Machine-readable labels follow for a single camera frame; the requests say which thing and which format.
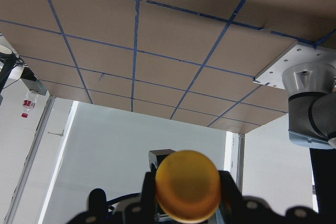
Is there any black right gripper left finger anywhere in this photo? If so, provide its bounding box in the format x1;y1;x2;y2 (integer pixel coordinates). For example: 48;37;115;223
141;172;156;210

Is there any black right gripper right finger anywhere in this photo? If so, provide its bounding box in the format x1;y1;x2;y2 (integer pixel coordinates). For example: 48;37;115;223
219;170;243;208

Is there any plastic water bottle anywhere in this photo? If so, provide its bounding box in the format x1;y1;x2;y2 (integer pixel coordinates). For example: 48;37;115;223
21;90;38;118

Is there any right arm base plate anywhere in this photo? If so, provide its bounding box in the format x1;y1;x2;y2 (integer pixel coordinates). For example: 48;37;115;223
253;40;336;90

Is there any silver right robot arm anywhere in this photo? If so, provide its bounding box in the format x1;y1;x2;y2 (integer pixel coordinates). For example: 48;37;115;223
237;63;335;215

